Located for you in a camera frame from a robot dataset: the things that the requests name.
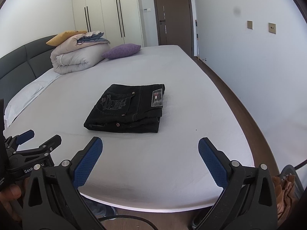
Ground yellow cushion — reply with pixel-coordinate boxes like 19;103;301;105
46;30;87;47

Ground white pillow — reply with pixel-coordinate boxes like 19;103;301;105
4;69;61;128

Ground cream wardrobe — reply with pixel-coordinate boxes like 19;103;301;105
72;0;144;47

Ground upper wall socket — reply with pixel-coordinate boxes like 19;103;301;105
247;21;253;30

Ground wall socket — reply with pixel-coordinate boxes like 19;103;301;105
268;23;276;34
247;21;253;30

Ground lower wall socket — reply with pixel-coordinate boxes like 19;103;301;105
268;23;276;34

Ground black denim pants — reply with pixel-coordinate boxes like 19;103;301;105
84;84;165;133

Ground black cable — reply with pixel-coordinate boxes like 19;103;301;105
96;214;161;230

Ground folded blue clothes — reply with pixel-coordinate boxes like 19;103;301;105
77;32;110;45

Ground purple cushion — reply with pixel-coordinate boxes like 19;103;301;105
102;44;141;59

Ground grey upholstered headboard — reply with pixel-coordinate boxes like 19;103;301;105
0;35;55;106

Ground folded grey beige duvet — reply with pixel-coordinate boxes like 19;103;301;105
50;31;111;75

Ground person's left hand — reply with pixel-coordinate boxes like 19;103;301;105
1;184;22;222

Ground brown paper bag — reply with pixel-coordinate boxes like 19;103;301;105
272;175;298;225

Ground brown door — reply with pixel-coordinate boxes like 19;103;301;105
154;0;193;57

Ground white bed with sheet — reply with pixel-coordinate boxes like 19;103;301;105
4;46;254;212

